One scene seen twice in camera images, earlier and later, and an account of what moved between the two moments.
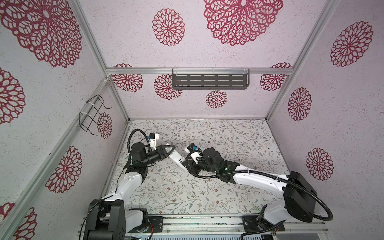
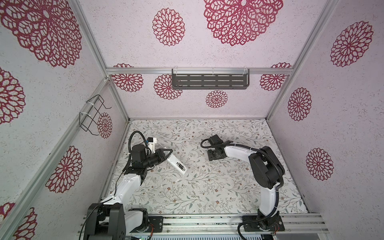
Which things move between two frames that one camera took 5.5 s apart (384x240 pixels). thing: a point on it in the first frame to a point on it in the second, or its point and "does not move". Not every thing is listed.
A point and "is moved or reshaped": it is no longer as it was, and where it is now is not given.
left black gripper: [161, 152] does not move
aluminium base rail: [207, 225] does not move
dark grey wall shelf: [213, 79] does not move
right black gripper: [203, 156] to [209, 155]
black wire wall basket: [88, 120] does not move
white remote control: [177, 157] is moved or reshaped
